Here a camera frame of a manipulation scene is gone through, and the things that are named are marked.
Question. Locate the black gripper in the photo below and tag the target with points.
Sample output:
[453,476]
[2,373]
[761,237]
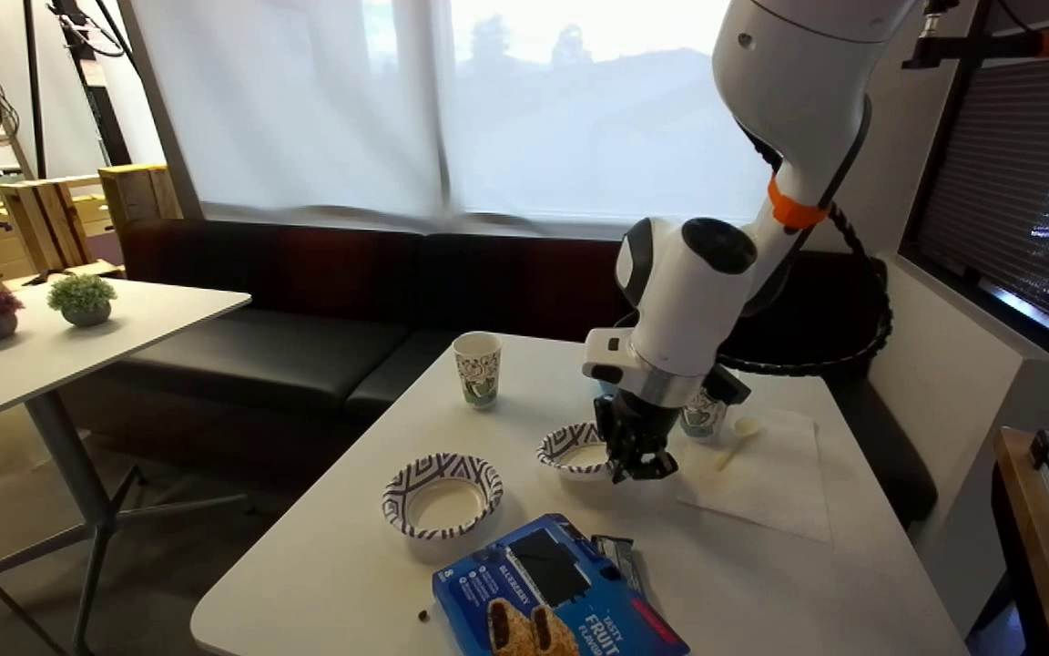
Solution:
[638,424]

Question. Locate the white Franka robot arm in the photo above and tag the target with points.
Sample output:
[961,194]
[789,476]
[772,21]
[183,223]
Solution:
[693,293]

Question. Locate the patterned paper cup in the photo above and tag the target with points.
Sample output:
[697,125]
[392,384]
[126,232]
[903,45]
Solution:
[479,370]
[705,420]

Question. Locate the small wooden stick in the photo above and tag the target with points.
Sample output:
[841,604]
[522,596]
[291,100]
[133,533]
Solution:
[736,448]

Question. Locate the silver foil wrapper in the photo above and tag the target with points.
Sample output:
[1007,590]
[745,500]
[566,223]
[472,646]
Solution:
[624,561]

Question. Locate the white paper napkin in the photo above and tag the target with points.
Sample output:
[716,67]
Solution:
[782,479]

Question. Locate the blue fruit bar box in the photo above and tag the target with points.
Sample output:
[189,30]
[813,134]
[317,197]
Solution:
[489,589]

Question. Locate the zebra striped empty bowl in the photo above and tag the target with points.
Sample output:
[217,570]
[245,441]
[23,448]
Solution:
[408,479]

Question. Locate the white roller blind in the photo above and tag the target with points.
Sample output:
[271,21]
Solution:
[573,123]
[291,112]

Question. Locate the black bench sofa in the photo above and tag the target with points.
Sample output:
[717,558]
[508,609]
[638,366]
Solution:
[307,347]

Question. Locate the black framed window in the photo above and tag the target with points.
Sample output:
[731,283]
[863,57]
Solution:
[1011,182]

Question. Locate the black metal stand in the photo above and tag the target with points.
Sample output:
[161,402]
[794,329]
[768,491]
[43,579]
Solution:
[972,49]

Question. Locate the wooden cabinet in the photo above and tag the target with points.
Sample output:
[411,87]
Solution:
[135,200]

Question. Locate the green potted plant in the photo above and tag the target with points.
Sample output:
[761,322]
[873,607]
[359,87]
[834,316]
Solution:
[84,301]

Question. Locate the white side table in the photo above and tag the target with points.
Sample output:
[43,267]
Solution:
[52,352]

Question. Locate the black tripod stand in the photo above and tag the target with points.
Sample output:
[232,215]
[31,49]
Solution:
[91,85]

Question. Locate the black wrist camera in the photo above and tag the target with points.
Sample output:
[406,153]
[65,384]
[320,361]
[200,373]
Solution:
[725,387]

